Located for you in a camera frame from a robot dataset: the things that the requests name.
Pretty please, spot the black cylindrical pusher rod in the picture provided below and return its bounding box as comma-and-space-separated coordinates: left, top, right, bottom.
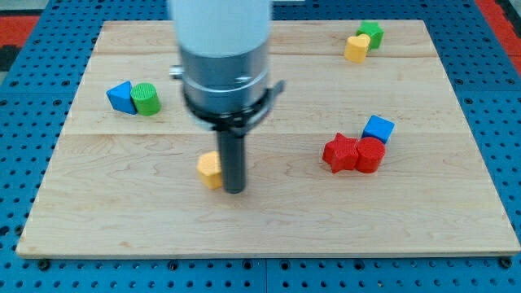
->
217, 131, 246, 194

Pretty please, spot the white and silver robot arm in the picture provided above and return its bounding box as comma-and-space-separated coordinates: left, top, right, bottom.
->
169, 0, 285, 194

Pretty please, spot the red star block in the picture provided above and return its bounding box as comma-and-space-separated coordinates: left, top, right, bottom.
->
322, 133, 359, 173

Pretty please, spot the blue cube block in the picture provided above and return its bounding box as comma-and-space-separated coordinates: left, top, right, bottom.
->
361, 116, 395, 144

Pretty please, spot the green star block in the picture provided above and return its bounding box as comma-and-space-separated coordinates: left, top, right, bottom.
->
357, 20, 384, 50

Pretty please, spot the yellow hexagon block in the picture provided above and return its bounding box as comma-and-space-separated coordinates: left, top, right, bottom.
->
196, 151, 223, 190

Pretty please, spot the green cylinder block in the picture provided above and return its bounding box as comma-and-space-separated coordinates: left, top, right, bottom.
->
130, 82, 161, 116

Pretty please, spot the blue triangle block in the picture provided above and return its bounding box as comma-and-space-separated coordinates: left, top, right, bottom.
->
106, 81, 138, 115

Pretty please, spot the red cylinder block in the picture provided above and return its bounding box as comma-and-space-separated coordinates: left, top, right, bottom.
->
355, 137, 386, 173

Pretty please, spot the light wooden board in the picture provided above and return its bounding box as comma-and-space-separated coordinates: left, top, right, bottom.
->
16, 20, 520, 260

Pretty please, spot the yellow heart block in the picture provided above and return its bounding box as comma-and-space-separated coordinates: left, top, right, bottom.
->
344, 34, 370, 63

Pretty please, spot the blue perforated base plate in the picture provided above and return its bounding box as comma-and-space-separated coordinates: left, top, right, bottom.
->
1, 1, 520, 292

